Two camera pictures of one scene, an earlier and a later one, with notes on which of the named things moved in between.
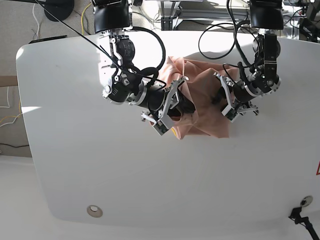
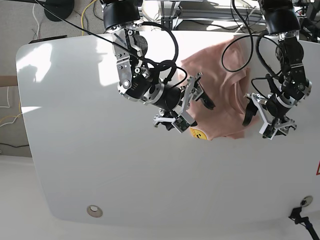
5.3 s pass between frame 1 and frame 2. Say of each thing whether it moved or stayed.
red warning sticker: stayed
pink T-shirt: moved
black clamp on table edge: stayed
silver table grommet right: stayed
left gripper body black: moved
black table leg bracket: stayed
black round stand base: stayed
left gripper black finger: moved
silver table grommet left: stayed
